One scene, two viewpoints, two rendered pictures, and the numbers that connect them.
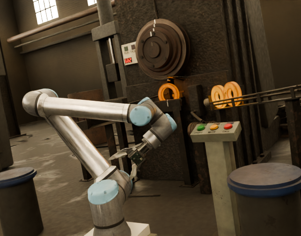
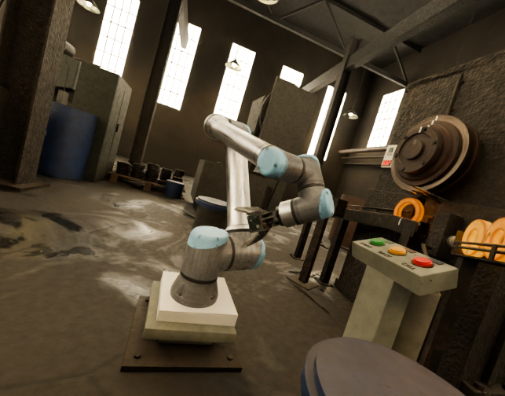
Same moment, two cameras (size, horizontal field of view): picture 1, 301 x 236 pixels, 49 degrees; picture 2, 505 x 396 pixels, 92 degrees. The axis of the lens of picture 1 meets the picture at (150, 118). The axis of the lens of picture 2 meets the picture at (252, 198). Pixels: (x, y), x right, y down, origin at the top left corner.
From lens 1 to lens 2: 1.00 m
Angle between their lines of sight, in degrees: 40
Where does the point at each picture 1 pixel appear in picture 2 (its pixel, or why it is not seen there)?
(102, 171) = (234, 222)
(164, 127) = (308, 203)
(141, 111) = (271, 153)
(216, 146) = (380, 283)
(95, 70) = not seen: hidden behind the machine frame
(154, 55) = (411, 155)
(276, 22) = not seen: outside the picture
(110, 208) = (195, 258)
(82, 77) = not seen: hidden behind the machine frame
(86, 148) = (236, 192)
